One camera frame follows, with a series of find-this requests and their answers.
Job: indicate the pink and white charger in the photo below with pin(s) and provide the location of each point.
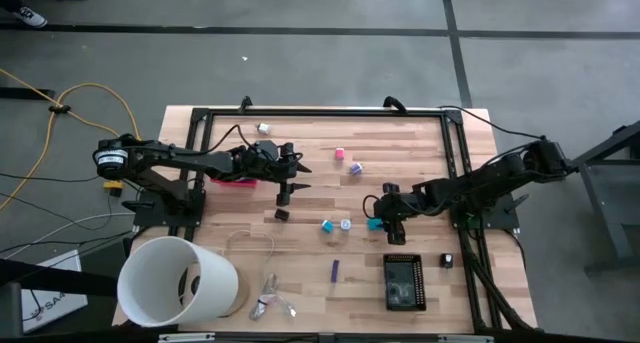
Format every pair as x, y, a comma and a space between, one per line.
339, 154

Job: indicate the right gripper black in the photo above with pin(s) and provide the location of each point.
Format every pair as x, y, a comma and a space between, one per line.
402, 207

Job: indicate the white printed sign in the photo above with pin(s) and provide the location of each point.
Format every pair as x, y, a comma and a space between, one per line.
55, 303

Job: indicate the black charger with white face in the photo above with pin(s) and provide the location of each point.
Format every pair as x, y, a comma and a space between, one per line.
446, 261

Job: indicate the person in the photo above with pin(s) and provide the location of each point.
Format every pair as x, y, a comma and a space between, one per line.
30, 17

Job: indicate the purple and white charger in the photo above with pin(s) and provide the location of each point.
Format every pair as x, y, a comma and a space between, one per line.
355, 169

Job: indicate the blue and white charger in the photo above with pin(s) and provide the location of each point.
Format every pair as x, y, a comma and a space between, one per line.
327, 227

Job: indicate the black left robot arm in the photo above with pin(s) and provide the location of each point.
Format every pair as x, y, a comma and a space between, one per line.
150, 158

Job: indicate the navy blue rectangular box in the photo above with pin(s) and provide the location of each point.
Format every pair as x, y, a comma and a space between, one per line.
335, 271

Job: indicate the teal rectangular box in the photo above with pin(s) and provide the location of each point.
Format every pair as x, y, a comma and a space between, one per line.
374, 225

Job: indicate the white USB wall charger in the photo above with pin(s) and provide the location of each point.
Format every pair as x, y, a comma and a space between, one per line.
263, 128

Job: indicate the black USB wall charger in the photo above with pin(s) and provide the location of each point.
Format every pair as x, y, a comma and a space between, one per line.
282, 214

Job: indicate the teal and white charger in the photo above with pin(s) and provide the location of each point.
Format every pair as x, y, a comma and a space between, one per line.
345, 225

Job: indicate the grey metal stand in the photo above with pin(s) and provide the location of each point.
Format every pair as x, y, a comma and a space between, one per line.
602, 208

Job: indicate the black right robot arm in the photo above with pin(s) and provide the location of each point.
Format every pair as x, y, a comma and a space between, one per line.
500, 175

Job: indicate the red plastic basket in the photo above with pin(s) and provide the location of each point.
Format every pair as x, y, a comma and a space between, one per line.
235, 183

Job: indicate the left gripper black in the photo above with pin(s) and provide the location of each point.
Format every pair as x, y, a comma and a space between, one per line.
270, 163

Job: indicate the black beam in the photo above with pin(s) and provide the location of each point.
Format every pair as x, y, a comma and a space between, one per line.
50, 278

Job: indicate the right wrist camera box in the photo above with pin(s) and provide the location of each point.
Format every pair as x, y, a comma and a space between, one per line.
390, 188

